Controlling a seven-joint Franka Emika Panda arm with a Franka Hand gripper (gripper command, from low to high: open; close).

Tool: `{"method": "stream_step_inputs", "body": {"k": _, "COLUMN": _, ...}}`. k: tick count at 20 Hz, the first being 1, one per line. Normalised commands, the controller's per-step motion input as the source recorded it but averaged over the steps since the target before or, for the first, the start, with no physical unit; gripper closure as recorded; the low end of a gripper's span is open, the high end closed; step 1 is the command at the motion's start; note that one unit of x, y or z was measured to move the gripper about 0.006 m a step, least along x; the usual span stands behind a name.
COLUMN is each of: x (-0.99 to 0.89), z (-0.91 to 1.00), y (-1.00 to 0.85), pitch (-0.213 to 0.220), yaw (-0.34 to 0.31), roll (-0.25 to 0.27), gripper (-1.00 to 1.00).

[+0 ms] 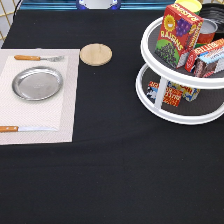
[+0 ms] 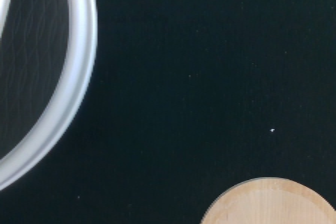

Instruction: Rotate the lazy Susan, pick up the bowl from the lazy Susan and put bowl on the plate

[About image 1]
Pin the blue yellow small box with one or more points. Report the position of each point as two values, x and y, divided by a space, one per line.
188 93

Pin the round silver metal plate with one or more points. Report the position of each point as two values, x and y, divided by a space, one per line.
37 83

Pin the red raisins box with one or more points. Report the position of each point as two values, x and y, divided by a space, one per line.
178 34

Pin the wooden handled knife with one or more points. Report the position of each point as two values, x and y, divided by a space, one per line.
4 129

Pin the round wooden coaster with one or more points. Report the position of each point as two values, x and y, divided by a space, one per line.
95 54

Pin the brown cake mix box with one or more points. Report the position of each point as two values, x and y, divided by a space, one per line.
209 63

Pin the red white small box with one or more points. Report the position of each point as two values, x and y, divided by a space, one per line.
172 96

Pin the wooden handled fork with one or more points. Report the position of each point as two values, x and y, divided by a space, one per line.
38 58

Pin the red butter box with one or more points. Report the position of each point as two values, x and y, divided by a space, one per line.
199 51

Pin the white two-tier lazy Susan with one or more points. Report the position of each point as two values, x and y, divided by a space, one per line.
180 76

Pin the beige woven placemat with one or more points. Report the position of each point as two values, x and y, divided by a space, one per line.
56 112

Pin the black ribbed bowl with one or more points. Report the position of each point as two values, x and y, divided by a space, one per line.
214 12

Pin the red tin can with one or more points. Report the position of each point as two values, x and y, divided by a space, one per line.
207 31

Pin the green yellow parmesan canister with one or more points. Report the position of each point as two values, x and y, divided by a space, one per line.
189 5

